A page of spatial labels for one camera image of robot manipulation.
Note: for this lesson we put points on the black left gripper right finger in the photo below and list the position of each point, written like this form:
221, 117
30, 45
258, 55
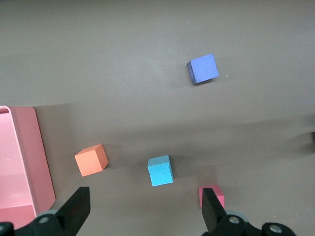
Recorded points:
214, 216

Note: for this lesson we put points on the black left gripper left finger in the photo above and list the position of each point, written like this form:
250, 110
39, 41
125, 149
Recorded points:
69, 214

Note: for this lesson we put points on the blue foam cube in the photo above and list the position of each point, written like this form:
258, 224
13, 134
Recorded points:
160, 173

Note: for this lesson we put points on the red foam cube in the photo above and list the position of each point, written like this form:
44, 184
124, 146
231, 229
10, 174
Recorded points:
219, 196

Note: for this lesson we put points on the orange foam cube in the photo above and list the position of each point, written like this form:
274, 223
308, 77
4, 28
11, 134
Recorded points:
89, 162

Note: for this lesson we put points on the pink plastic bin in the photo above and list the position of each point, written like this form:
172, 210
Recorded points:
24, 159

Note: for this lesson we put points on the purple foam cube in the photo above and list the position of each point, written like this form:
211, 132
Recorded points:
204, 68

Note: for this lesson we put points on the brown table cover sheet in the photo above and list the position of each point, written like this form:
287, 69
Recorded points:
147, 37

